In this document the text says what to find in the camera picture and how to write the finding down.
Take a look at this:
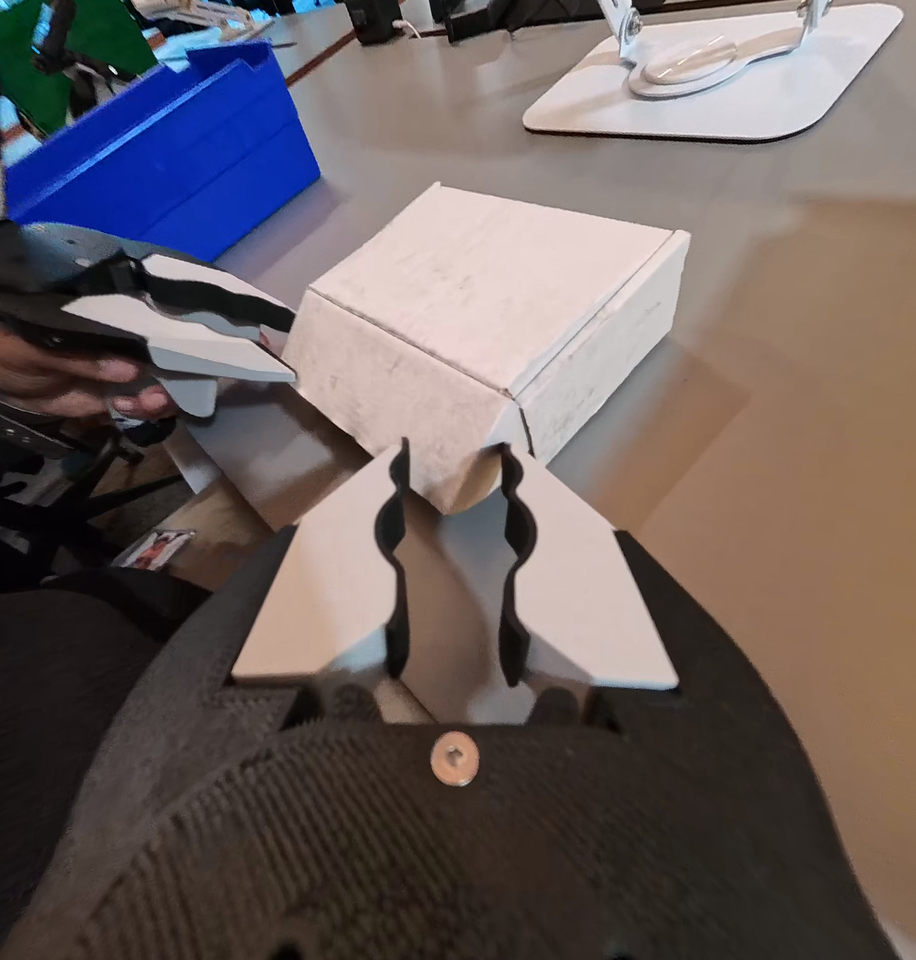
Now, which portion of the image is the small printed card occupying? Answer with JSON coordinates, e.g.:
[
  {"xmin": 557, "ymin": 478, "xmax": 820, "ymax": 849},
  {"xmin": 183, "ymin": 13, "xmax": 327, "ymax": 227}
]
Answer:
[{"xmin": 111, "ymin": 527, "xmax": 198, "ymax": 573}]

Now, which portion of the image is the black office chair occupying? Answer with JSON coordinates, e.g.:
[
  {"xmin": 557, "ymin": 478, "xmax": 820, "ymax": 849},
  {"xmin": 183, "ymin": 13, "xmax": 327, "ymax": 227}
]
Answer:
[{"xmin": 0, "ymin": 423, "xmax": 189, "ymax": 594}]

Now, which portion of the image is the blue plastic bin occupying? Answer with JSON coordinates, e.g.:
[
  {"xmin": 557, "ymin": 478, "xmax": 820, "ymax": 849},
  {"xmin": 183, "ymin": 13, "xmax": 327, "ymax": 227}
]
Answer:
[{"xmin": 4, "ymin": 39, "xmax": 322, "ymax": 264}]

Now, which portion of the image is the person's left hand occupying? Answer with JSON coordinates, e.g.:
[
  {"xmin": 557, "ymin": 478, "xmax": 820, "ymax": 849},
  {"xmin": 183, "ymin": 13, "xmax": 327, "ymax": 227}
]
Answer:
[{"xmin": 0, "ymin": 315, "xmax": 183, "ymax": 423}]

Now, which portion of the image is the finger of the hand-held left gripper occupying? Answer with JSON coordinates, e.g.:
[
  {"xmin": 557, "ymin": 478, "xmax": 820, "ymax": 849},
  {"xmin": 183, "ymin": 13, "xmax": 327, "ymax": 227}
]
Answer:
[
  {"xmin": 59, "ymin": 292, "xmax": 299, "ymax": 419},
  {"xmin": 137, "ymin": 252, "xmax": 299, "ymax": 336}
]

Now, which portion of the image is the black electronic device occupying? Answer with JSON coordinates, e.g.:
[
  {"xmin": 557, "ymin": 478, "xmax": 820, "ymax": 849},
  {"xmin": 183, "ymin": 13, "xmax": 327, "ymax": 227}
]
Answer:
[
  {"xmin": 344, "ymin": 0, "xmax": 411, "ymax": 48},
  {"xmin": 443, "ymin": 0, "xmax": 522, "ymax": 44}
]

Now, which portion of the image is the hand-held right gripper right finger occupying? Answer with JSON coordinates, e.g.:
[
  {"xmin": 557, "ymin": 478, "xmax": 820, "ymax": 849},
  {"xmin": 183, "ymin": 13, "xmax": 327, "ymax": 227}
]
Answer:
[{"xmin": 497, "ymin": 441, "xmax": 681, "ymax": 693}]

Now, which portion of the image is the white cardboard mailer box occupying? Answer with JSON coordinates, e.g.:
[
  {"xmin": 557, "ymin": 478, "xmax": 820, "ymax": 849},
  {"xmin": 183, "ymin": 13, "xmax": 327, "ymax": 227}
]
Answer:
[{"xmin": 284, "ymin": 182, "xmax": 693, "ymax": 516}]

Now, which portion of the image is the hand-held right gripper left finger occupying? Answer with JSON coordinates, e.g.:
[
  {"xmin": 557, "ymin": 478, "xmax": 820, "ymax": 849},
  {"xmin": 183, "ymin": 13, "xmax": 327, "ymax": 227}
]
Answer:
[{"xmin": 231, "ymin": 437, "xmax": 414, "ymax": 687}]

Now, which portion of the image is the white document stand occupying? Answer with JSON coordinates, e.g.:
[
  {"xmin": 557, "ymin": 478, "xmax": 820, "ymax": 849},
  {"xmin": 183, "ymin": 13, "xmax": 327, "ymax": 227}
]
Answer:
[{"xmin": 523, "ymin": 0, "xmax": 905, "ymax": 144}]

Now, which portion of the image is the person's black knitted sweater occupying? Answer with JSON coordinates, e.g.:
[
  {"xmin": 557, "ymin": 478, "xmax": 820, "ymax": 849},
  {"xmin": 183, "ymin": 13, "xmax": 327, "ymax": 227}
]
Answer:
[{"xmin": 0, "ymin": 570, "xmax": 211, "ymax": 960}]

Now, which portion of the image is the green panel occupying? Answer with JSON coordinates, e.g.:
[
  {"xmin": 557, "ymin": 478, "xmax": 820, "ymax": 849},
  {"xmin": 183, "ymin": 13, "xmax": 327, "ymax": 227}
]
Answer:
[{"xmin": 0, "ymin": 0, "xmax": 159, "ymax": 140}]

